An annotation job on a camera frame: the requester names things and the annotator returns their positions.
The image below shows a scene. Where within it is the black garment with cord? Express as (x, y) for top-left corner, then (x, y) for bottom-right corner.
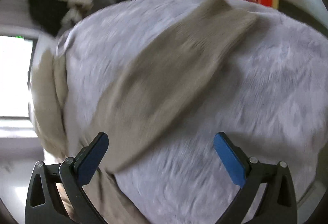
(28, 0), (118, 37)

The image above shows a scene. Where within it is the taupe fuzzy knit garment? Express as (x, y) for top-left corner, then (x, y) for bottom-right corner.
(31, 0), (257, 223)

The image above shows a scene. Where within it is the lavender plush bed blanket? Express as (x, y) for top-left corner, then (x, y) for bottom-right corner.
(51, 0), (327, 223)

